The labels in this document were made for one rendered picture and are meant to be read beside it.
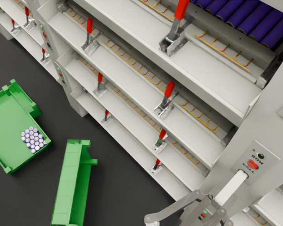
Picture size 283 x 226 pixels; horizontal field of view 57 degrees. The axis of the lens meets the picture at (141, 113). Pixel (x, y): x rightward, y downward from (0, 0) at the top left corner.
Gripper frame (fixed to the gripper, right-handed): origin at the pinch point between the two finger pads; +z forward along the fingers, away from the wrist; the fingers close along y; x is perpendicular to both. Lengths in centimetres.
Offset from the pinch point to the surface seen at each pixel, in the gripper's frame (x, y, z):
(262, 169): 4.9, 1.5, 4.0
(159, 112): -6.6, -20.8, 5.5
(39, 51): -45, -98, 8
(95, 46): -6.1, -46.5, 7.8
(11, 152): -58, -70, -28
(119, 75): -6.8, -35.3, 6.2
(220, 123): -2.9, -9.2, 10.9
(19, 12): -26, -101, 8
